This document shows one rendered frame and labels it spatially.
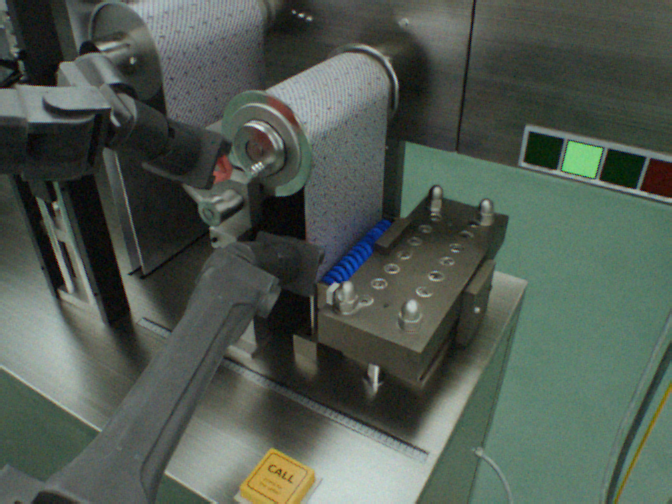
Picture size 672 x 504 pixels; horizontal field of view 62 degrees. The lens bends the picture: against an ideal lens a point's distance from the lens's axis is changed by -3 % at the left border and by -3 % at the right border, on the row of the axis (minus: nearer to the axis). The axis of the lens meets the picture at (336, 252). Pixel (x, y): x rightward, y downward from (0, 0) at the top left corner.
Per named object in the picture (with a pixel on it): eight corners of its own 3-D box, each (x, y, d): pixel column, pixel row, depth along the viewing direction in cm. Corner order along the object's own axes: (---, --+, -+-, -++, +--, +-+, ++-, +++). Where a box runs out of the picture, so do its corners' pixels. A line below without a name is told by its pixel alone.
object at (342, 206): (308, 296, 87) (304, 189, 76) (378, 224, 103) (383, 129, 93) (311, 297, 87) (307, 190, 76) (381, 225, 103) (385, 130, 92)
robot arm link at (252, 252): (259, 259, 64) (225, 232, 66) (232, 308, 66) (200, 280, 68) (290, 258, 71) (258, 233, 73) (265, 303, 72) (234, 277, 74)
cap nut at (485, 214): (470, 222, 101) (474, 200, 98) (477, 212, 103) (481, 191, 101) (490, 227, 99) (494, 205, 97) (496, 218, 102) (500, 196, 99)
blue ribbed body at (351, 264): (316, 295, 88) (316, 277, 86) (380, 229, 103) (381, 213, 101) (336, 302, 86) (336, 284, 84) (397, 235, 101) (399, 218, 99)
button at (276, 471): (240, 497, 71) (238, 486, 70) (272, 457, 76) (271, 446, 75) (285, 524, 69) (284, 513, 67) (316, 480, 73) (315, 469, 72)
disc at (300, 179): (221, 174, 82) (220, 76, 73) (223, 172, 82) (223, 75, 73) (306, 212, 77) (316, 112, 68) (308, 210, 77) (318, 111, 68)
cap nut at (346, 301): (328, 309, 81) (328, 285, 79) (341, 295, 84) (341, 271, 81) (351, 318, 80) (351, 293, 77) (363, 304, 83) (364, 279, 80)
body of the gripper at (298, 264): (315, 297, 76) (286, 302, 70) (254, 273, 81) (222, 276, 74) (327, 250, 75) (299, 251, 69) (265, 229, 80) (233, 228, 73)
